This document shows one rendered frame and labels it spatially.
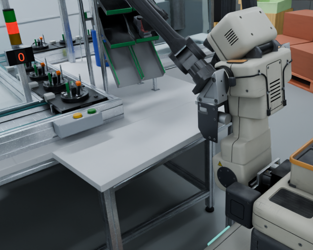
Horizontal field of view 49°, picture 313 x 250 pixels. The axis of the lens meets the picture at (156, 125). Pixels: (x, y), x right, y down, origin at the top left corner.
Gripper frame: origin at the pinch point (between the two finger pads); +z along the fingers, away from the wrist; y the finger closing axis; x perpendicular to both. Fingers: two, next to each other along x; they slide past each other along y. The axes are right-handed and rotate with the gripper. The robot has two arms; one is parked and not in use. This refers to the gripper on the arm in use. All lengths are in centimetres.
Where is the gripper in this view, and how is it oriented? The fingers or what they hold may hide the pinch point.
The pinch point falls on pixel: (145, 28)
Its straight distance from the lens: 184.7
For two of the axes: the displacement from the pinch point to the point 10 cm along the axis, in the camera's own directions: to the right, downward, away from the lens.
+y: -8.7, 2.8, -4.0
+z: -4.0, 0.5, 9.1
